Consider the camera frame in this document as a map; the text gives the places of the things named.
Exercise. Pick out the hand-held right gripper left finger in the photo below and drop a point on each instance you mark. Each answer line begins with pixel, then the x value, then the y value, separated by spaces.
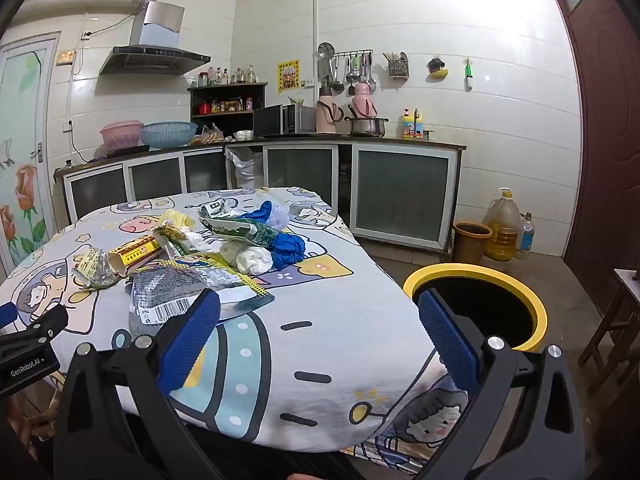
pixel 192 335

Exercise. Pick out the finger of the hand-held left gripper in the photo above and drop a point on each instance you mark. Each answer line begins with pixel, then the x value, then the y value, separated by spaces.
pixel 45 325

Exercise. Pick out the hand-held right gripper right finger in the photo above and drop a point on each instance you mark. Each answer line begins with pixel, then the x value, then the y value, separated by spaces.
pixel 450 340

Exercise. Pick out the silver snack wrapper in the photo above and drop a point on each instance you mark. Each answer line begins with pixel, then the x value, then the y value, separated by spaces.
pixel 165 285

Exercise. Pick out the yellow edged snack packet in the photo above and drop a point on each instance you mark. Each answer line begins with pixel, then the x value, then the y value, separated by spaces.
pixel 240 292

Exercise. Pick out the black bin with yellow rim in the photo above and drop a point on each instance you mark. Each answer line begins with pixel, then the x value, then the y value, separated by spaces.
pixel 475 270

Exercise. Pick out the silver yellow wrapper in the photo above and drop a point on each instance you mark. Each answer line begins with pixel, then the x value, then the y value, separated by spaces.
pixel 92 266

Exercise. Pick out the green yellow food wrapper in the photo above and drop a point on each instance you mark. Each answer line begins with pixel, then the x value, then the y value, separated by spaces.
pixel 172 242

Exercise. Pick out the white tissue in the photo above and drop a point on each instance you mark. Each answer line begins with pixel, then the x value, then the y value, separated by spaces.
pixel 197 240
pixel 252 261

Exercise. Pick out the yellow and red carton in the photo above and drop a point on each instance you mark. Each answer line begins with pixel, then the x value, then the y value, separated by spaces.
pixel 137 255

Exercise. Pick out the green and white milk pouch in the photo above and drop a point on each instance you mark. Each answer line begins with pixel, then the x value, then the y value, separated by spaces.
pixel 235 230

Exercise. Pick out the blue plastic bag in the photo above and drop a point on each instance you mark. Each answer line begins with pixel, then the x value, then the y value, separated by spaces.
pixel 287 250
pixel 260 212

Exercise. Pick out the small green white wrapper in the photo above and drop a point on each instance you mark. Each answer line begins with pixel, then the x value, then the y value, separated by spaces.
pixel 215 209

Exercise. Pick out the brown plastic bucket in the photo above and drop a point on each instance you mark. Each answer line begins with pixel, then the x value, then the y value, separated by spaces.
pixel 470 247

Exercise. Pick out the cartoon printed tablecloth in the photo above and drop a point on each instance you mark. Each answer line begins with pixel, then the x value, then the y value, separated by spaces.
pixel 300 320

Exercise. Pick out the large cooking oil jug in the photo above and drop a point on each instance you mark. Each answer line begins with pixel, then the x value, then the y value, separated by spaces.
pixel 502 230

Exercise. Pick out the clear water bottle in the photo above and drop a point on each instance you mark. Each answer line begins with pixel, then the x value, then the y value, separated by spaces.
pixel 525 237

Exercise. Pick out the kitchen counter cabinet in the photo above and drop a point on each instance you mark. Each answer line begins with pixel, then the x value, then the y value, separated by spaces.
pixel 400 190

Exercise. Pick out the white woven sack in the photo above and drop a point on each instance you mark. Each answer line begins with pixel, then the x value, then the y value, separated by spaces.
pixel 247 170

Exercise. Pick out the wooden stool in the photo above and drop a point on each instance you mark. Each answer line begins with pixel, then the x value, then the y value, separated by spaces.
pixel 622 310

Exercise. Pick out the flower printed glass door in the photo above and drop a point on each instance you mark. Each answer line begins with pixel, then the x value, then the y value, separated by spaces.
pixel 25 135

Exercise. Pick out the black flat cooktop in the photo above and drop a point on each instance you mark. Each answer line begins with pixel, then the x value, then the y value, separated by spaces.
pixel 125 150

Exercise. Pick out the clear bag of food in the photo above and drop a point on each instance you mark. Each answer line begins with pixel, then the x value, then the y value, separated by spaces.
pixel 207 136

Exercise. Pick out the blue plastic basket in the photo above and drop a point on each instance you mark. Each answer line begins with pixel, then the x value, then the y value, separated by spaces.
pixel 170 134

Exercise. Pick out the pink plastic basin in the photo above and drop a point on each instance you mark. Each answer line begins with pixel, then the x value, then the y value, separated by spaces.
pixel 122 135

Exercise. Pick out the white bag of buns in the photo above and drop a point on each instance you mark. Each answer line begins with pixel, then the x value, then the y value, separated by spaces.
pixel 245 135

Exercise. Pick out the yellow dish soap bottle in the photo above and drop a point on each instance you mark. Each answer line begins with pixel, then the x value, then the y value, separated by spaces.
pixel 411 129

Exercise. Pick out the metal faucet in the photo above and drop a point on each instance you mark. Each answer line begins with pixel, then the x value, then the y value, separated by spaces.
pixel 416 115

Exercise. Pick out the steel cooking pot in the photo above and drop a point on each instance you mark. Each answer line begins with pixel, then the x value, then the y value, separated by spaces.
pixel 367 127

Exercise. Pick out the grey microwave oven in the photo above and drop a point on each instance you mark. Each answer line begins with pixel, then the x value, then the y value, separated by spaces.
pixel 270 120

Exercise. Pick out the row of seasoning jars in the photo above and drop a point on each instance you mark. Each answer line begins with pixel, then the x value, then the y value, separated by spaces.
pixel 227 106

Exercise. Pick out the black wooden shelf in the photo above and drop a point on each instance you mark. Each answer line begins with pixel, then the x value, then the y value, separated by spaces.
pixel 261 96

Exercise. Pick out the bright pink thermos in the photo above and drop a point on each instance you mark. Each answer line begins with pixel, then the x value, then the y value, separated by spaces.
pixel 361 102

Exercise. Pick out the pale pink thermos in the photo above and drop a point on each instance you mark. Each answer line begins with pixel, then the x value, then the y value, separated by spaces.
pixel 326 115

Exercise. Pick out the brown door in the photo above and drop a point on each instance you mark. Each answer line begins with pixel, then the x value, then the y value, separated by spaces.
pixel 605 135

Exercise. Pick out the row of condiment bottles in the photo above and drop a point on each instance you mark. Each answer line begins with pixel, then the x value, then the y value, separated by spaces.
pixel 237 76

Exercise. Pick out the yellow sponge holder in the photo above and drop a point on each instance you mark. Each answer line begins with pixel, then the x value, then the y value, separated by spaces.
pixel 437 71

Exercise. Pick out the metal chopstick holder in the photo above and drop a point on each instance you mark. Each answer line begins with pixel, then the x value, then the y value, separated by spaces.
pixel 397 67

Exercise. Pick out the steel range hood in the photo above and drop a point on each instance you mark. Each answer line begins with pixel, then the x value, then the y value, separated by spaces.
pixel 150 57

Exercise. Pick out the row of hanging kitchen utensils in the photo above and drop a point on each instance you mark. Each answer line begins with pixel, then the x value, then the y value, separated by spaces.
pixel 345 72

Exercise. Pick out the white wall socket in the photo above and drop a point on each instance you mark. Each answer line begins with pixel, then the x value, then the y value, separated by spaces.
pixel 69 126

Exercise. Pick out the beige wall switch box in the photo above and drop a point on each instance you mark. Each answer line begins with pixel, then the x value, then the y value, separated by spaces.
pixel 65 58

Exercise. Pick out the yellow wall poster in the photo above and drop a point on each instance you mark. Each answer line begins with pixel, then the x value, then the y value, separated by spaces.
pixel 288 76

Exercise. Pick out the exhaust duct pipe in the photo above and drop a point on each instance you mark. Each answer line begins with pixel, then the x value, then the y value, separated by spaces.
pixel 75 2

